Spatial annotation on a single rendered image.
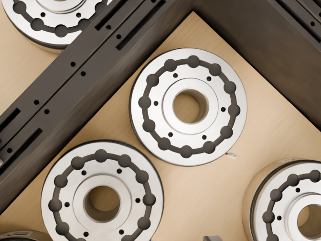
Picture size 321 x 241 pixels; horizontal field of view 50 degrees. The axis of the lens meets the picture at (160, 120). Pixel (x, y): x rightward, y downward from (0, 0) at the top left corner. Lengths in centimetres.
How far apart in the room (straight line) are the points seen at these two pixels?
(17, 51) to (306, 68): 25
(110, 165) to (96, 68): 10
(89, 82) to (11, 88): 13
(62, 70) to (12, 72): 12
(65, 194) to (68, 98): 10
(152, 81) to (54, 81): 10
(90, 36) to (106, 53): 1
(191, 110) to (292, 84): 9
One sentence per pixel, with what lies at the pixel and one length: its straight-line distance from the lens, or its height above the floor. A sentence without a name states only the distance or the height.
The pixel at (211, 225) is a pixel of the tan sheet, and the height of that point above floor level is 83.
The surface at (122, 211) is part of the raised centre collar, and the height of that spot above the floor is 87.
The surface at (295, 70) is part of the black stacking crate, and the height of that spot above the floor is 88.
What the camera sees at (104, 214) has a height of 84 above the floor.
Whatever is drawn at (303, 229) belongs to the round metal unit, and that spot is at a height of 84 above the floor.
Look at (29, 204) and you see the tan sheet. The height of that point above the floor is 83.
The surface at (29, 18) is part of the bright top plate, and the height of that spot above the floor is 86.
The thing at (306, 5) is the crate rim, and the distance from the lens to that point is 26.
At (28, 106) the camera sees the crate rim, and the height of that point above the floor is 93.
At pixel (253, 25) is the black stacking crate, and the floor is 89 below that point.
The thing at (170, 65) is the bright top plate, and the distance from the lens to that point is 30.
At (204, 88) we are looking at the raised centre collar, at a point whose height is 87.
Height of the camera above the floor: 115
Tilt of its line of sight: 85 degrees down
